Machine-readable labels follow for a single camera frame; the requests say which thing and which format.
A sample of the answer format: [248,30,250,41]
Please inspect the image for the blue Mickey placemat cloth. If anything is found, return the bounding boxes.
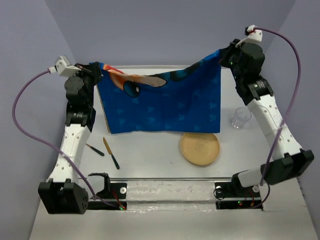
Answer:
[97,50,221,134]

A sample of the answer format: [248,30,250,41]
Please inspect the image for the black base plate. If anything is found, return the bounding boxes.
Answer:
[213,181,263,210]
[87,172,128,211]

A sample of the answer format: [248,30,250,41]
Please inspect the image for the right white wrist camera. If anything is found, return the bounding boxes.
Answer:
[235,25,263,48]

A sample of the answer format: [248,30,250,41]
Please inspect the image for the gold knife green handle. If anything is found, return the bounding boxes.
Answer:
[102,137,120,170]

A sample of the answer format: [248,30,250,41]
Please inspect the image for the gold fork green handle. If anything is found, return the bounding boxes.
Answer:
[86,143,105,157]

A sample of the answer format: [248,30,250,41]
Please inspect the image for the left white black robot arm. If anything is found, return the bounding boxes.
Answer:
[38,62,102,215]

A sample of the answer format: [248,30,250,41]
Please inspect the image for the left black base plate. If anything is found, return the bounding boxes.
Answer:
[87,172,128,211]

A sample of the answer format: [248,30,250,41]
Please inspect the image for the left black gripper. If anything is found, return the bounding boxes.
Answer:
[68,61,103,108]

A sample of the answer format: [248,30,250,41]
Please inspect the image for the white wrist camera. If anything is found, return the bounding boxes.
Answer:
[235,25,263,48]
[48,55,81,78]

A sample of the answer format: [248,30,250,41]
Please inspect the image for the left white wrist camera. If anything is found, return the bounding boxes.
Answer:
[48,55,81,78]

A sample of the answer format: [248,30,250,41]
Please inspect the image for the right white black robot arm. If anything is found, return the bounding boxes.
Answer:
[219,39,315,196]

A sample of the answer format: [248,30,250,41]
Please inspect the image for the yellow round plate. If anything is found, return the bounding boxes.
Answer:
[179,132,220,167]

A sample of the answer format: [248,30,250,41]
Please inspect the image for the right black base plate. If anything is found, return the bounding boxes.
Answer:
[213,181,263,210]

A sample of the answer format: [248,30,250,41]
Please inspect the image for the clear plastic cup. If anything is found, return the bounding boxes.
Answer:
[231,107,252,129]

